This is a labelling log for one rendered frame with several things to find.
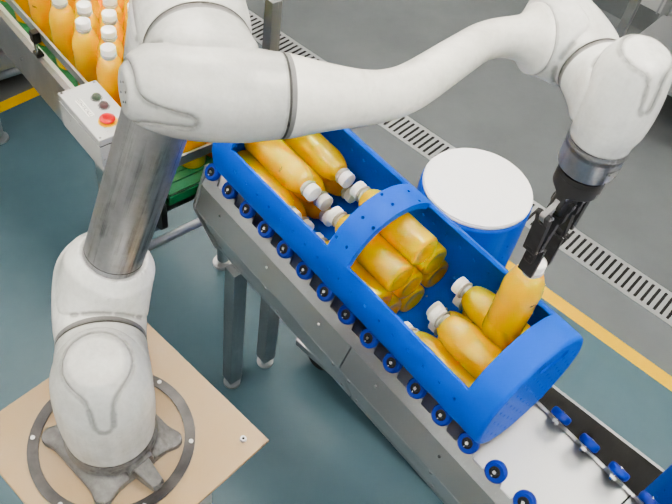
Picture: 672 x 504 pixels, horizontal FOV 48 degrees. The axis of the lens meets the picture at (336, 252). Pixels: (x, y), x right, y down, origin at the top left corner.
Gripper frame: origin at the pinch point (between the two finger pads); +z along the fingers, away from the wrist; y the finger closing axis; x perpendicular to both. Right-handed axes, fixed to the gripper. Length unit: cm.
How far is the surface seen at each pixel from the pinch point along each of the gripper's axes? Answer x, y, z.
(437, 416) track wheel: -1.6, -12.9, 41.6
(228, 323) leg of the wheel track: 73, -11, 101
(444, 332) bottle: 6.1, -9.2, 23.8
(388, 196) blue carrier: 33.2, -1.5, 14.7
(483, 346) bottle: -1.1, -6.7, 21.7
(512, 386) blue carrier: -10.9, -11.0, 18.0
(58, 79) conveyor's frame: 140, -24, 49
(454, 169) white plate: 43, 35, 35
